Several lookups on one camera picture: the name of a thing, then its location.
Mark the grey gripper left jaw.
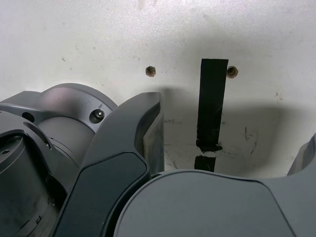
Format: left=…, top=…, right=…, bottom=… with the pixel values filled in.
left=53, top=91, right=165, bottom=237

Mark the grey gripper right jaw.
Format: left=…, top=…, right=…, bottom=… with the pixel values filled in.
left=110, top=133, right=316, bottom=237

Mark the black tape strip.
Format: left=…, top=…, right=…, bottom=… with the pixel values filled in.
left=194, top=58, right=229, bottom=173

